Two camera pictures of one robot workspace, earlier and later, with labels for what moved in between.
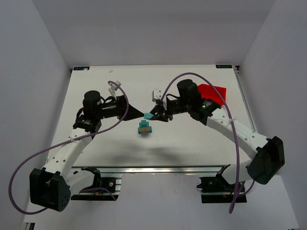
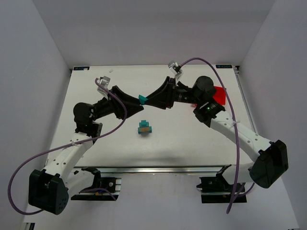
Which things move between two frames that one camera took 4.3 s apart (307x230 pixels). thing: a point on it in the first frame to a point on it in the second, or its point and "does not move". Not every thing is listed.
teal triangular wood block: x=147 y=115 to x=142 y=99
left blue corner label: x=80 y=68 does not move
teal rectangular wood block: x=147 y=124 does not move
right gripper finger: x=162 y=118 to x=164 y=90
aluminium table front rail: x=199 y=170 does not move
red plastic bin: x=207 y=91 does not move
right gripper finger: x=158 y=109 to x=162 y=102
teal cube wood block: x=143 y=123 does not move
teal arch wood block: x=139 y=132 does not move
